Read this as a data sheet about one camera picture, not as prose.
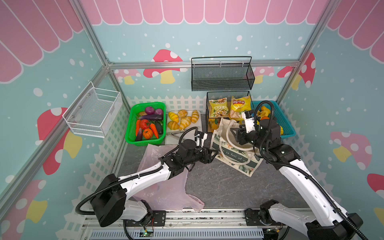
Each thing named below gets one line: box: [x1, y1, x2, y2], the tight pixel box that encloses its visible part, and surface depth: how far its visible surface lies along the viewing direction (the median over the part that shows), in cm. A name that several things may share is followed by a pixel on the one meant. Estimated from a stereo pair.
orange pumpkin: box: [142, 128, 154, 140], surface depth 105 cm
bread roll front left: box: [167, 121, 180, 130], surface depth 111 cm
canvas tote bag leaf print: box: [210, 117, 264, 177], surface depth 86 cm
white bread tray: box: [165, 110, 203, 145], surface depth 117 cm
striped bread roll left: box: [168, 112, 179, 123], surface depth 118 cm
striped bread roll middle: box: [179, 116, 192, 131], surface depth 114 cm
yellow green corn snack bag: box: [209, 97, 229, 117], surface depth 98 cm
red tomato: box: [140, 119, 150, 130], surface depth 108 cm
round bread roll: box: [177, 109, 188, 118], surface depth 119 cm
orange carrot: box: [150, 123, 159, 139], surface depth 109 cm
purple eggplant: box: [138, 114, 164, 121], surface depth 113 cm
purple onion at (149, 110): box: [145, 106, 155, 115], surface depth 115 cm
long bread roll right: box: [191, 109, 199, 124], surface depth 118 cm
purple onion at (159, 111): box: [154, 108, 164, 116], surface depth 116 cm
